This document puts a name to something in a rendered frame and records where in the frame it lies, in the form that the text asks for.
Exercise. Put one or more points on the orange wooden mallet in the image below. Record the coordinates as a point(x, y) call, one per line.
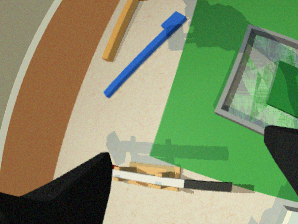
point(119, 30)

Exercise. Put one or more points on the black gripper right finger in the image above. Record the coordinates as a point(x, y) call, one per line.
point(283, 146)

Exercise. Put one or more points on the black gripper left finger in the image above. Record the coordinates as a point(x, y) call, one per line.
point(78, 197)

